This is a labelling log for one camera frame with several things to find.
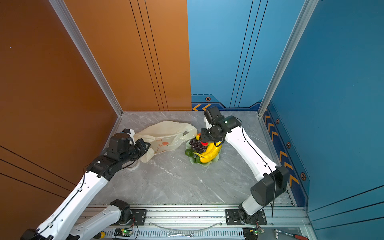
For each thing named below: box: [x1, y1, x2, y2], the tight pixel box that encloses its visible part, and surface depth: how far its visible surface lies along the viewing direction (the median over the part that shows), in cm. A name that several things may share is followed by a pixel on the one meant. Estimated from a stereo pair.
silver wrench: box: [167, 232, 195, 238], surface depth 71 cm
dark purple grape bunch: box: [189, 138, 208, 154], surface depth 91 cm
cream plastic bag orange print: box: [134, 120, 198, 163], surface depth 96 cm
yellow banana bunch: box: [193, 142, 223, 163], surface depth 87 cm
